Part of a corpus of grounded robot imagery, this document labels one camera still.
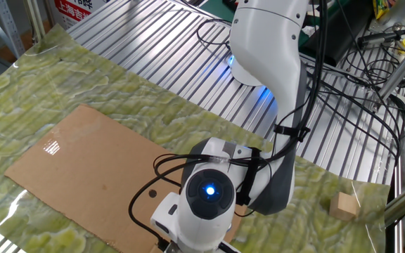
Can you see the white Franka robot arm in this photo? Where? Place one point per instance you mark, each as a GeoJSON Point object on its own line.
{"type": "Point", "coordinates": [265, 42]}

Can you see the big wooden cube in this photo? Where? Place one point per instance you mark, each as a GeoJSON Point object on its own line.
{"type": "Point", "coordinates": [343, 206]}

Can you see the perforated metal shelf upright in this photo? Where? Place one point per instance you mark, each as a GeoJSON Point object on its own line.
{"type": "Point", "coordinates": [9, 28]}

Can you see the green cutting mat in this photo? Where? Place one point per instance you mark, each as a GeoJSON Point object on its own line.
{"type": "Point", "coordinates": [216, 8]}

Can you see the black handheld tool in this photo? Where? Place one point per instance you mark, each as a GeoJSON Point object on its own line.
{"type": "Point", "coordinates": [378, 38]}

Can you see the black box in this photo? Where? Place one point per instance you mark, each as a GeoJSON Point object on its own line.
{"type": "Point", "coordinates": [336, 35]}

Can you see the brown cardboard sheet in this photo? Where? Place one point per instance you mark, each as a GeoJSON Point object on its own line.
{"type": "Point", "coordinates": [83, 158]}

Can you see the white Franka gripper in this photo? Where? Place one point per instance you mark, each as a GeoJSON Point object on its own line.
{"type": "Point", "coordinates": [164, 218]}

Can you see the box with red print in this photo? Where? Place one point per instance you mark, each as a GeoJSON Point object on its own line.
{"type": "Point", "coordinates": [72, 10]}

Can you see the green marble pattern mat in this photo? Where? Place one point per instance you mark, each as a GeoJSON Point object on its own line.
{"type": "Point", "coordinates": [118, 88]}

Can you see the yellow green snack bag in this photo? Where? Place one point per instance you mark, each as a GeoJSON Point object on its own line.
{"type": "Point", "coordinates": [383, 8]}

